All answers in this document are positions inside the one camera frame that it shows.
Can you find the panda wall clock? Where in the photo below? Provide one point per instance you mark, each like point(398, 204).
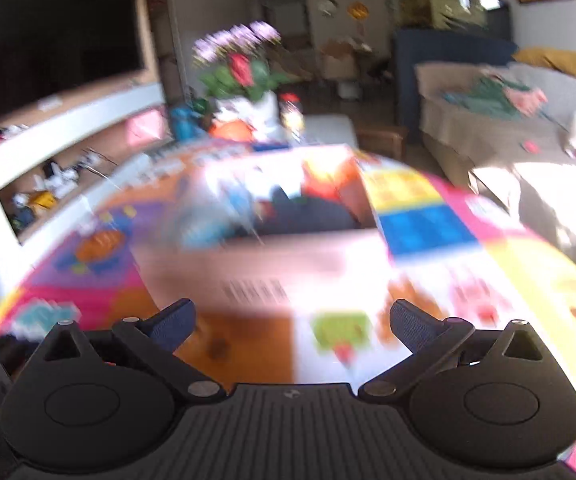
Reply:
point(328, 4)

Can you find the wooden stool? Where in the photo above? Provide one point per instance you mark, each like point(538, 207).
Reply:
point(383, 140)

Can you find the blue water bottle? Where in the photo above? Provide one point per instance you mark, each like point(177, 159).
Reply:
point(185, 122)

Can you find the green clothing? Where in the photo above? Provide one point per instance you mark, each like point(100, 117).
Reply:
point(485, 97)

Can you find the clear jar with red lid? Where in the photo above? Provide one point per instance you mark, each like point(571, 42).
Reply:
point(291, 115)

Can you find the small pink toy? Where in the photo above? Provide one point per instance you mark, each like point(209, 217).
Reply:
point(531, 146)

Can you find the pink gift bag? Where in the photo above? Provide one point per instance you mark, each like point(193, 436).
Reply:
point(145, 129)

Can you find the black plush toy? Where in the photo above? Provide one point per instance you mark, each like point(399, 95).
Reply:
point(313, 215)

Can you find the yellow hanging wall ornament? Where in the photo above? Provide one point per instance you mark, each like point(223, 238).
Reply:
point(357, 11)

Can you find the black television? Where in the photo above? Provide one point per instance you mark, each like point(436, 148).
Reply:
point(52, 40)

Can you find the pink clothing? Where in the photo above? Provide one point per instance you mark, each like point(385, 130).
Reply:
point(528, 99)

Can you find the small yellow shelf toy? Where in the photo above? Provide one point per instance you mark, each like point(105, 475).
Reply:
point(42, 200)

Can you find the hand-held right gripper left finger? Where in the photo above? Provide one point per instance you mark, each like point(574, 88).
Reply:
point(172, 322)

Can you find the white power strip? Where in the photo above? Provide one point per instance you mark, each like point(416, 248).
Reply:
point(60, 177)

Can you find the white ottoman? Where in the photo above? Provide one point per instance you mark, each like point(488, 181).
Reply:
point(330, 130)

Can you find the glass fish tank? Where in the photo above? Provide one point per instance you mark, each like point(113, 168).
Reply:
point(443, 7)

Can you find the grey sofa with cushions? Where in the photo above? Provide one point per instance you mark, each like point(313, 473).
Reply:
point(408, 80)

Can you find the orange toy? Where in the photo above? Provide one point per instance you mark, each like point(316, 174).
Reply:
point(328, 180)

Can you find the blue wet wipes packet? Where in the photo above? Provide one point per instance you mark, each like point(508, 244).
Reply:
point(227, 200)

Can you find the colourful printed mat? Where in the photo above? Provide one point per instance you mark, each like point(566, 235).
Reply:
point(443, 260)

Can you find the pink cardboard box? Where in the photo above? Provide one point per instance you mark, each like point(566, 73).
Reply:
point(268, 265)

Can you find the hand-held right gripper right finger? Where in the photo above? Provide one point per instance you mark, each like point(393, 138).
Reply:
point(413, 322)

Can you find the beige dining chair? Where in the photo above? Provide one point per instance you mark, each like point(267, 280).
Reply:
point(339, 60)

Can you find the white wooden television cabinet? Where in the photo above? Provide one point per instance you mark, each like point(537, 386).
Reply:
point(67, 120)

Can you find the pink orchid in white pot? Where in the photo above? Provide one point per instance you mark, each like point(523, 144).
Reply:
point(240, 70)

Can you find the yellow cushion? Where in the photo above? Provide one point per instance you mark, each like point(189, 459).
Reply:
point(563, 62)

